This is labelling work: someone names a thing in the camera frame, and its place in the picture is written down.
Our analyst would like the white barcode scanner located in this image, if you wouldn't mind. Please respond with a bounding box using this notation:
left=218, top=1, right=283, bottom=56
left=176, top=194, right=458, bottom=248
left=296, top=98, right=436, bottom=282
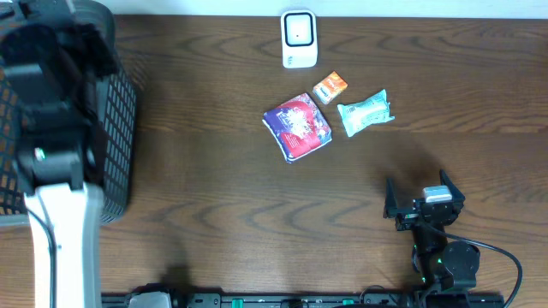
left=280, top=9, right=319, bottom=69

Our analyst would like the purple red liner pack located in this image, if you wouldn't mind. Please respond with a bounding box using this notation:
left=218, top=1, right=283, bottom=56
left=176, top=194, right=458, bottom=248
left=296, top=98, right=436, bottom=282
left=262, top=93, right=332, bottom=163

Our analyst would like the orange Kleenex tissue pack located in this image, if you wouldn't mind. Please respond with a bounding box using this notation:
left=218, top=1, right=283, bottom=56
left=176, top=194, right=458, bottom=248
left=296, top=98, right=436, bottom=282
left=313, top=71, right=348, bottom=104

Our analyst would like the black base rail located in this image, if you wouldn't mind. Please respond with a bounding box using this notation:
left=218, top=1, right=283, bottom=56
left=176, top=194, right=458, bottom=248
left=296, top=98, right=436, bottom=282
left=100, top=284, right=504, bottom=308

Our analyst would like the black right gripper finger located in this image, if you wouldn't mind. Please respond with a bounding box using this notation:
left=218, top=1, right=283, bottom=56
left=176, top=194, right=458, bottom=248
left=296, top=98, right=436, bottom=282
left=439, top=169, right=465, bottom=201
left=383, top=178, right=399, bottom=218

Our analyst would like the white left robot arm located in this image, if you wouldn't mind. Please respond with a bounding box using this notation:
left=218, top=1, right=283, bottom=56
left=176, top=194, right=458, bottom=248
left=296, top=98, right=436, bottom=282
left=1, top=22, right=117, bottom=307

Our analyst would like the grey plastic laundry basket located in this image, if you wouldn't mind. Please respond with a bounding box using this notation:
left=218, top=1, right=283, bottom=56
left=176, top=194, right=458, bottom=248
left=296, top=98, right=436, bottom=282
left=1, top=1, right=137, bottom=223

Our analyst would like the green Zappy wipes pack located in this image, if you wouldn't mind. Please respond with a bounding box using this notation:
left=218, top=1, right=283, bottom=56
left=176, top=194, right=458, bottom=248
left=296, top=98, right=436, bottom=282
left=337, top=89, right=395, bottom=138

